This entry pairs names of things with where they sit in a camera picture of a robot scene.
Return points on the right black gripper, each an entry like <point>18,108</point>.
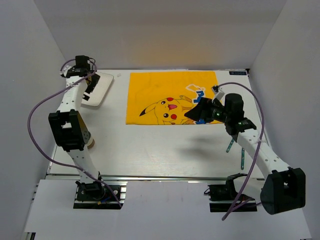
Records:
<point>202,110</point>

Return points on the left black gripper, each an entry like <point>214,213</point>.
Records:
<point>95,78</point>

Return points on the white rectangular plate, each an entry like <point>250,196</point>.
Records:
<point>100,90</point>

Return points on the yellow pikachu cloth napkin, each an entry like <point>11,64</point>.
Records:
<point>163,98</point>

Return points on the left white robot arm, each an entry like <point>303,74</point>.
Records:
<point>67,125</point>

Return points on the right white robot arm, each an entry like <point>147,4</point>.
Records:
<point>284,187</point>

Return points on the paper cup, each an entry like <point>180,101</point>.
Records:
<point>91,143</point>

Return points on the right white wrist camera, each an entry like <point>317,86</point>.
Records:
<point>218,93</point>

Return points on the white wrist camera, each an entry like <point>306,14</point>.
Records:
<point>218,93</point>
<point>63,72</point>

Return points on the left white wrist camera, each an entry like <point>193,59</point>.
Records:
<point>63,72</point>

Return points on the fork with green handle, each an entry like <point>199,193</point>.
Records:
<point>230,145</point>

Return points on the knife with green handle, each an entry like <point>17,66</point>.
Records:
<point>242,162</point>

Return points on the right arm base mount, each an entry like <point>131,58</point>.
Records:
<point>221,196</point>

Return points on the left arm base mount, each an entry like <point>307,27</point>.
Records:
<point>96,196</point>

